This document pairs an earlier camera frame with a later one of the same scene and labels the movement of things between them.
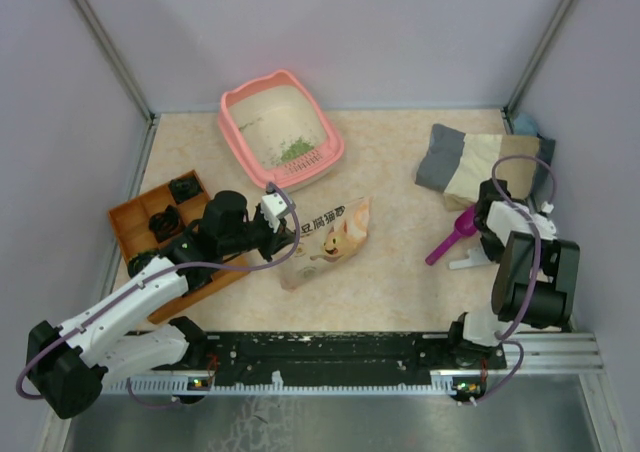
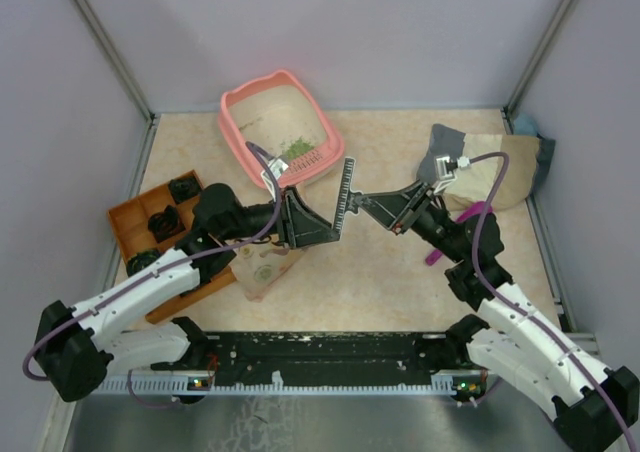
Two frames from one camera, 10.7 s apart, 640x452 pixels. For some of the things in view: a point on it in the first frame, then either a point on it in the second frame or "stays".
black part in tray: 183,187 stays
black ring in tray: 167,223 stays
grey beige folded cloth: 457,165 stays
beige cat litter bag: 327,240 -> 255,265
